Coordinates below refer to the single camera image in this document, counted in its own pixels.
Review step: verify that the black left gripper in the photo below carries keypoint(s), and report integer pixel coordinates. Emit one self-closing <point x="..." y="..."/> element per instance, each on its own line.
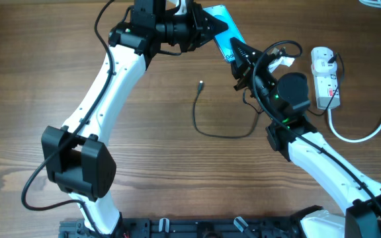
<point x="198" y="33"/>

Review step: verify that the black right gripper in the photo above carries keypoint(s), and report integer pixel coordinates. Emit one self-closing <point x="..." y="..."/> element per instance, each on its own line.
<point x="243" y="65"/>

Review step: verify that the light blue Galaxy smartphone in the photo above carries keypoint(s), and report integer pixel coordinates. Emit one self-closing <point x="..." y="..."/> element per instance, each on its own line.
<point x="222" y="40"/>

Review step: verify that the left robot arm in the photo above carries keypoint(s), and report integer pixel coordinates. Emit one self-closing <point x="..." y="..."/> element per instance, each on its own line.
<point x="76" y="155"/>

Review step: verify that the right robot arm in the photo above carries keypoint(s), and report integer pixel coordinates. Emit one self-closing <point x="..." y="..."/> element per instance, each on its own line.
<point x="286" y="101"/>

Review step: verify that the white charger plug adapter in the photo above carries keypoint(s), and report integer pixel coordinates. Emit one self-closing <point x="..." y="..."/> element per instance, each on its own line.
<point x="322" y="67"/>

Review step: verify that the white power strip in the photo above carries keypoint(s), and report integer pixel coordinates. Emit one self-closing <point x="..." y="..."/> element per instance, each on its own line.
<point x="326" y="86"/>

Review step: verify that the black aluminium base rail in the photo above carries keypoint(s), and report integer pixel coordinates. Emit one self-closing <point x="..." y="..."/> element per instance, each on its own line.
<point x="200" y="228"/>

